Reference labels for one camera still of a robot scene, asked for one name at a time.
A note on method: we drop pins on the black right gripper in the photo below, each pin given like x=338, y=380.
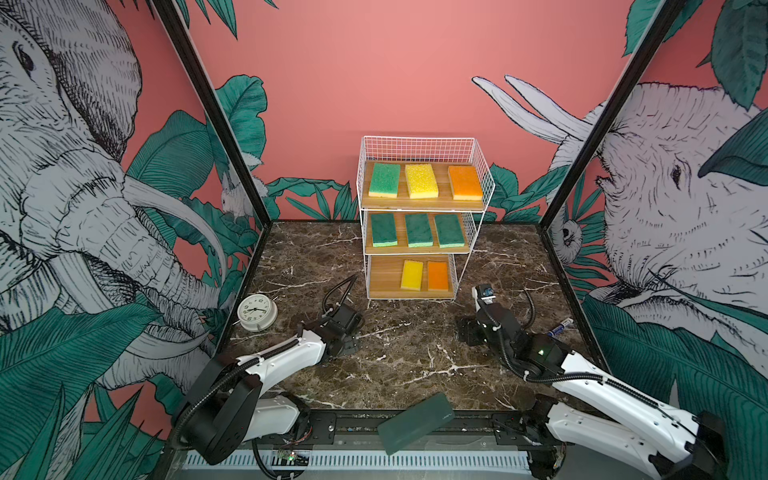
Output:
x=469, y=325

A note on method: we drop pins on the orange sponge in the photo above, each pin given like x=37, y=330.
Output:
x=438, y=276
x=464, y=183

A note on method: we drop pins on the yellow sponge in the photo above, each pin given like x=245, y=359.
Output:
x=411, y=276
x=421, y=181

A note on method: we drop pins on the dark green sponge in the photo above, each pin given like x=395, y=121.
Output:
x=418, y=230
x=383, y=230
x=449, y=231

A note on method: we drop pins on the bright green sponge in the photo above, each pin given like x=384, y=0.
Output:
x=384, y=180

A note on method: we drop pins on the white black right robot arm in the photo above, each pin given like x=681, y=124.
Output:
x=653, y=437

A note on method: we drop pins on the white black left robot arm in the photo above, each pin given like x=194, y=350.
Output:
x=227, y=406

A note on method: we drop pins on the blue marker pen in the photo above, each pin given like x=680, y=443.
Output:
x=561, y=327

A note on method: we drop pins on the white alarm clock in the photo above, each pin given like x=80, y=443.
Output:
x=257, y=312

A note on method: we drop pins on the large dark green foam block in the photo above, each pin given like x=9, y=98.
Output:
x=412, y=424

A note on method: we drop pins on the white wire three-tier shelf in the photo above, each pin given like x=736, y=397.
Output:
x=422, y=201

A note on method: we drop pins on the white ribbed front rail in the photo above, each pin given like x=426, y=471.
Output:
x=335, y=460

